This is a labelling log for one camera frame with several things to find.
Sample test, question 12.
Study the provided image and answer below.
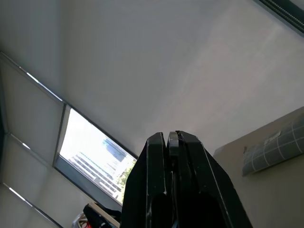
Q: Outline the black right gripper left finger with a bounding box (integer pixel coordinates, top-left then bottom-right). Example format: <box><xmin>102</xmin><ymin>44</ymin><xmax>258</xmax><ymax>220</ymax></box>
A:
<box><xmin>120</xmin><ymin>132</ymin><xmax>176</xmax><ymax>228</ymax></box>

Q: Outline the glass window pane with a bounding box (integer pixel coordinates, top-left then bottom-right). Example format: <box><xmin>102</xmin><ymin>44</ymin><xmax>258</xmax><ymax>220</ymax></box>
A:
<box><xmin>54</xmin><ymin>107</ymin><xmax>139</xmax><ymax>206</ymax></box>

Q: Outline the light wooden shelf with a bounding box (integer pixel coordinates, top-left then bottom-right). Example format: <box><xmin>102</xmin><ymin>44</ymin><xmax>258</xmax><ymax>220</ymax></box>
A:
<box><xmin>89</xmin><ymin>201</ymin><xmax>121</xmax><ymax>228</ymax></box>

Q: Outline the white roller blind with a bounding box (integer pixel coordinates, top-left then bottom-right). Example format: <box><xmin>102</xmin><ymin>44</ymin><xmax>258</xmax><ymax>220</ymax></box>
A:
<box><xmin>0</xmin><ymin>133</ymin><xmax>95</xmax><ymax>228</ymax></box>
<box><xmin>0</xmin><ymin>52</ymin><xmax>67</xmax><ymax>167</ymax></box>

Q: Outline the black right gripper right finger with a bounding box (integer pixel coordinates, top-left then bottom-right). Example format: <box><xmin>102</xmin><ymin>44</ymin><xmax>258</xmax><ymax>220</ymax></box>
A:
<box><xmin>175</xmin><ymin>130</ymin><xmax>254</xmax><ymax>228</ymax></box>

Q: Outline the dark ceiling rail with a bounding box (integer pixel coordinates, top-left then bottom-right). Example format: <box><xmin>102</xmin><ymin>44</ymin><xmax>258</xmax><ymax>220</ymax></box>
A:
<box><xmin>252</xmin><ymin>0</ymin><xmax>304</xmax><ymax>38</ymax></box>

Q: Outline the wall air conditioner unit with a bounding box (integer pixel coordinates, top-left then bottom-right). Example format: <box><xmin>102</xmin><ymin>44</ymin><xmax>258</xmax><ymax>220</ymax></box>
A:
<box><xmin>241</xmin><ymin>115</ymin><xmax>304</xmax><ymax>177</ymax></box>

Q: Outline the black spoon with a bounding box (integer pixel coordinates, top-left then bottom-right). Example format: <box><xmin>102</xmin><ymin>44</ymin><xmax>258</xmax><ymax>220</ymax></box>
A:
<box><xmin>167</xmin><ymin>130</ymin><xmax>184</xmax><ymax>158</ymax></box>

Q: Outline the black bag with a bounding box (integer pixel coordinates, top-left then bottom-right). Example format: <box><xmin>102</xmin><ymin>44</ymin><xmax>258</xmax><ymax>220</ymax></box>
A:
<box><xmin>82</xmin><ymin>203</ymin><xmax>123</xmax><ymax>228</ymax></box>

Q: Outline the white plastic bag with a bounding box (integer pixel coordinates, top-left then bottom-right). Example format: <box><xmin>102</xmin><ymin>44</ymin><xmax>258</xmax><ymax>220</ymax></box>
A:
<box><xmin>72</xmin><ymin>212</ymin><xmax>92</xmax><ymax>228</ymax></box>

